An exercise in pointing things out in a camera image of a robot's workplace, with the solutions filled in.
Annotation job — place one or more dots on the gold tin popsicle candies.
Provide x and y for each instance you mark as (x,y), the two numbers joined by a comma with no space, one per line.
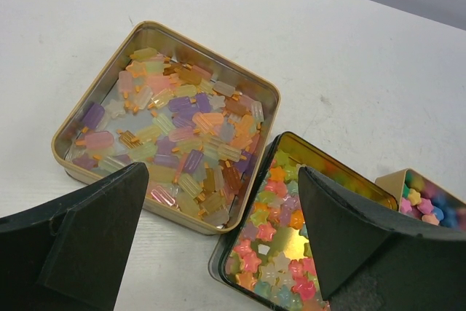
(198,122)

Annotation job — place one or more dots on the gold tin pastel star candies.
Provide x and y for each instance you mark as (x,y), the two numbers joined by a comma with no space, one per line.
(422,199)

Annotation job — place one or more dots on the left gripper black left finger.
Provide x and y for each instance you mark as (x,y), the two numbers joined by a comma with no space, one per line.
(70,253)

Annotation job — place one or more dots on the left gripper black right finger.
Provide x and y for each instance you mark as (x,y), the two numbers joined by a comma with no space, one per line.
(369,257)

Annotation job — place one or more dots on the gold tin neon star candies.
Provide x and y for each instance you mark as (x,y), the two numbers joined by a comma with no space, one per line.
(268,256)

